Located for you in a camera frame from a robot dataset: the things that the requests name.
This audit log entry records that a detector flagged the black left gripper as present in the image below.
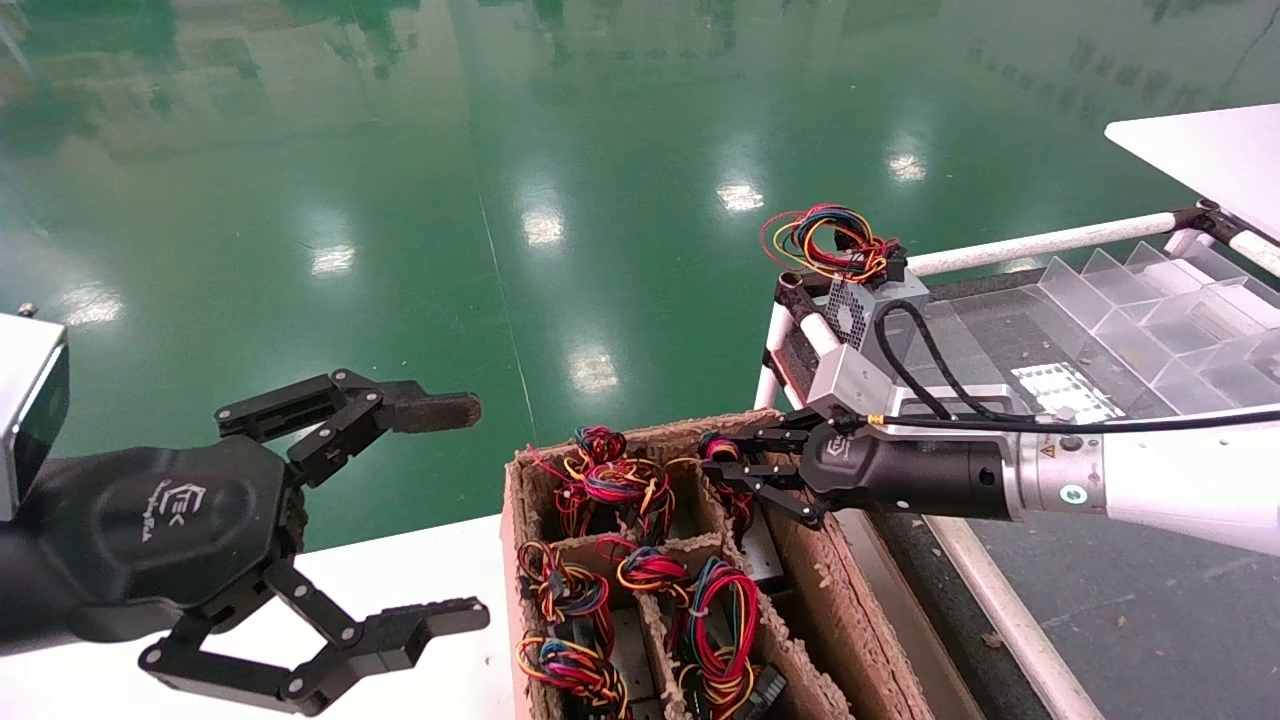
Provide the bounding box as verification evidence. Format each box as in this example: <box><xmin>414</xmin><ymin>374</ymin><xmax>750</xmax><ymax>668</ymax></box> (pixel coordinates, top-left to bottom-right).
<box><xmin>25</xmin><ymin>369</ymin><xmax>491</xmax><ymax>717</ymax></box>

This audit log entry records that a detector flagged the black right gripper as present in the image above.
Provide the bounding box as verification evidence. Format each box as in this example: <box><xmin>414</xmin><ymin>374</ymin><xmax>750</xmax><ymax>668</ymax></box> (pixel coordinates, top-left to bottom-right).
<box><xmin>700</xmin><ymin>418</ymin><xmax>1016</xmax><ymax>529</ymax></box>

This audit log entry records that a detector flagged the grey power supply with wires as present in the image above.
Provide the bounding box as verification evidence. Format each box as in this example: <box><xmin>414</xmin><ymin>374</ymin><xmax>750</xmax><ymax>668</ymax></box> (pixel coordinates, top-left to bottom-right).
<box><xmin>695</xmin><ymin>432</ymin><xmax>791</xmax><ymax>593</ymax></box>
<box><xmin>758</xmin><ymin>205</ymin><xmax>931</xmax><ymax>366</ymax></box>

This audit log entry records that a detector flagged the brown cardboard divider box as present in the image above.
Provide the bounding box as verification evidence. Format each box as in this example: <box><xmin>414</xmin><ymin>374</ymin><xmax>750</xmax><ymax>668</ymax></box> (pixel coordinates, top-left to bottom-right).
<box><xmin>500</xmin><ymin>408</ymin><xmax>936</xmax><ymax>720</ymax></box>

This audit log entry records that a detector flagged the black pipe connector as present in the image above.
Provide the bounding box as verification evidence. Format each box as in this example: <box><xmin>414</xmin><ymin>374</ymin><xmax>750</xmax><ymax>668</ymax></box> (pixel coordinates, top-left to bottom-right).
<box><xmin>775</xmin><ymin>270</ymin><xmax>826</xmax><ymax>321</ymax></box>
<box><xmin>1165</xmin><ymin>200</ymin><xmax>1246</xmax><ymax>246</ymax></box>

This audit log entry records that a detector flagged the white label sticker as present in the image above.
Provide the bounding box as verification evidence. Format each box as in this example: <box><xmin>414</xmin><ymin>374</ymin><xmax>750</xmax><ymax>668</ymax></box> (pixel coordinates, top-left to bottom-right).
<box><xmin>1010</xmin><ymin>362</ymin><xmax>1126</xmax><ymax>423</ymax></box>

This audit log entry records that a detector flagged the clear acrylic divider organiser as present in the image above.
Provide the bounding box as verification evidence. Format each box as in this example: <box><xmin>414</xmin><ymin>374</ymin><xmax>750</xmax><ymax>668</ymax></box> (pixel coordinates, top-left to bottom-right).
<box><xmin>1035</xmin><ymin>240</ymin><xmax>1280</xmax><ymax>416</ymax></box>

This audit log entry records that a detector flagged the short white frame pipe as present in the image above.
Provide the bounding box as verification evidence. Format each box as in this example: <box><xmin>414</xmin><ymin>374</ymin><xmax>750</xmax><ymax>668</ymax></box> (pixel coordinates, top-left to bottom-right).
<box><xmin>753</xmin><ymin>300</ymin><xmax>796</xmax><ymax>411</ymax></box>

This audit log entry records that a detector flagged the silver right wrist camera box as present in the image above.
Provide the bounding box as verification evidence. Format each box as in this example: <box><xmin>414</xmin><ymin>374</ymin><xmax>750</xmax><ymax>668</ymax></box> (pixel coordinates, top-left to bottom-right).
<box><xmin>805</xmin><ymin>345</ymin><xmax>1016</xmax><ymax>426</ymax></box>

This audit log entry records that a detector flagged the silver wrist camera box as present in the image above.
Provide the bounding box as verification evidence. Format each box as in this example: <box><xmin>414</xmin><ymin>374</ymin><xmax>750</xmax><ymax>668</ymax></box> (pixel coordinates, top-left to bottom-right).
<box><xmin>0</xmin><ymin>312</ymin><xmax>69</xmax><ymax>521</ymax></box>
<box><xmin>805</xmin><ymin>345</ymin><xmax>1016</xmax><ymax>426</ymax></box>

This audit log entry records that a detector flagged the wire bundle lower right cell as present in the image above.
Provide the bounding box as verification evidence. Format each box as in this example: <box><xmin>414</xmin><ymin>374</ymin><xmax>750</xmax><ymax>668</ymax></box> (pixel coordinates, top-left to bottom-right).
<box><xmin>675</xmin><ymin>558</ymin><xmax>791</xmax><ymax>720</ymax></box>

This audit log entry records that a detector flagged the wire bundle cell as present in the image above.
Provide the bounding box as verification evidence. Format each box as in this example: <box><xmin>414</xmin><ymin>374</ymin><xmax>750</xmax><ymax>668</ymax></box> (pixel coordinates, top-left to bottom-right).
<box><xmin>515</xmin><ymin>635</ymin><xmax>633</xmax><ymax>720</ymax></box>
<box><xmin>675</xmin><ymin>558</ymin><xmax>791</xmax><ymax>720</ymax></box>
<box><xmin>530</xmin><ymin>425</ymin><xmax>681</xmax><ymax>546</ymax></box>
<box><xmin>515</xmin><ymin>540</ymin><xmax>613</xmax><ymax>641</ymax></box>

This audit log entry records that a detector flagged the small coloured wire bundle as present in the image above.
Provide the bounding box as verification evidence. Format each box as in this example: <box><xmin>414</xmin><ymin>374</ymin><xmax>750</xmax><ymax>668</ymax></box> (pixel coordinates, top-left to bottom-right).
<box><xmin>598</xmin><ymin>535</ymin><xmax>691</xmax><ymax>601</ymax></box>

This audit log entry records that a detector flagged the wire bundle top left cell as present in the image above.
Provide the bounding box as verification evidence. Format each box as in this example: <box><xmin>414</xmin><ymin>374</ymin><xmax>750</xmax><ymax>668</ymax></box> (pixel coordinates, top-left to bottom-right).
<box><xmin>530</xmin><ymin>425</ymin><xmax>681</xmax><ymax>546</ymax></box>

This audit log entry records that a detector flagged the wire bundle middle left cell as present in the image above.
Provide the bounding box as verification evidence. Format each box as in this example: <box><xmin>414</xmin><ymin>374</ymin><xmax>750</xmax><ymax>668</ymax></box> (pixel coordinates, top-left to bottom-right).
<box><xmin>515</xmin><ymin>540</ymin><xmax>613</xmax><ymax>641</ymax></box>

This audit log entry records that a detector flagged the wire bundle bottom left cell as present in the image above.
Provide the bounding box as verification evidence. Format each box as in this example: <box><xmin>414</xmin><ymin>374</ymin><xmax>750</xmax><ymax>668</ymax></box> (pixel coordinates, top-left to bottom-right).
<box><xmin>515</xmin><ymin>635</ymin><xmax>633</xmax><ymax>720</ymax></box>

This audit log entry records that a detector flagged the long white frame pipe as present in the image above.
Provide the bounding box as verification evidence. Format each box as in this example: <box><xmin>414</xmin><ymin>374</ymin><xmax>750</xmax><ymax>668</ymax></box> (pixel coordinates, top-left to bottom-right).
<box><xmin>798</xmin><ymin>310</ymin><xmax>1106</xmax><ymax>720</ymax></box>

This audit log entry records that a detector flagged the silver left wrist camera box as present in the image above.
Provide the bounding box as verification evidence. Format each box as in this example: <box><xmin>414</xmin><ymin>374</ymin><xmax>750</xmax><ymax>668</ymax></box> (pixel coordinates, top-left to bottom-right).
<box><xmin>0</xmin><ymin>312</ymin><xmax>69</xmax><ymax>521</ymax></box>

